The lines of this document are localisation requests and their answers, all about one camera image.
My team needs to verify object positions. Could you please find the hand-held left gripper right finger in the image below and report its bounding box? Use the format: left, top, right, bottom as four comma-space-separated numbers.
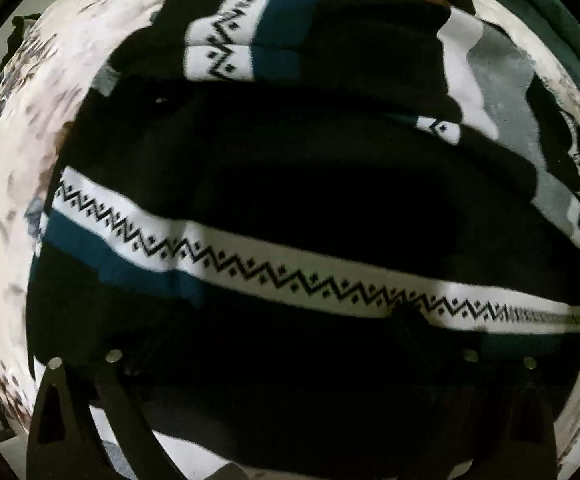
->
392, 304, 556, 480

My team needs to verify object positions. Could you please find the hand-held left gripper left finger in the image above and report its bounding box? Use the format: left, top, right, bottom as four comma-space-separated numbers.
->
24, 305, 187, 480

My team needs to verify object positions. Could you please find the black striped knit sweater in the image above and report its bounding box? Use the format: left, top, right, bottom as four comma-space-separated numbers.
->
25, 0, 580, 480

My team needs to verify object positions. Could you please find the floral bed sheet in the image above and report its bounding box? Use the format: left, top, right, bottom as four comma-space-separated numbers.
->
0, 0, 580, 480

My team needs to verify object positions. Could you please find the dark green blanket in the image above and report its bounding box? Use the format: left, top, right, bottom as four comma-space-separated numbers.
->
472, 0, 580, 128

